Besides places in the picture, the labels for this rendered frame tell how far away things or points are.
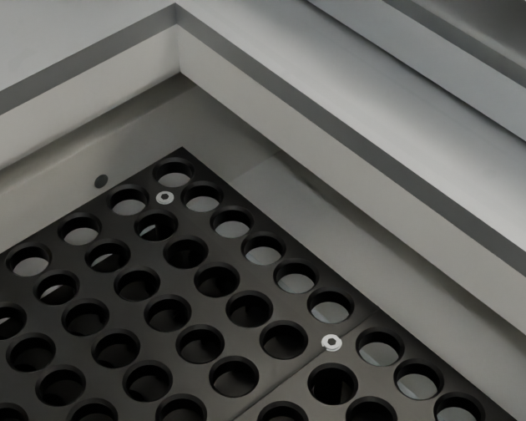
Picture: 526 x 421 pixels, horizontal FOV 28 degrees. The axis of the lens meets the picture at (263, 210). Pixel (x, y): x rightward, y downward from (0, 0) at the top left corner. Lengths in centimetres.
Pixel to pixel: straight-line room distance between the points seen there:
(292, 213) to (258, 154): 3
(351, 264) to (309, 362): 11
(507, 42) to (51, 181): 16
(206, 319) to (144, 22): 9
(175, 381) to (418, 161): 9
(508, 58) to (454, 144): 3
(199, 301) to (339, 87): 7
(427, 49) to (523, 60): 3
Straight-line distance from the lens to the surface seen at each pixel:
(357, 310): 30
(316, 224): 40
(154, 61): 33
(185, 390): 28
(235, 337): 29
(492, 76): 28
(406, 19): 29
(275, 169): 42
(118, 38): 32
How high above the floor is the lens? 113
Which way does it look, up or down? 47 degrees down
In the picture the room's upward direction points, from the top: straight up
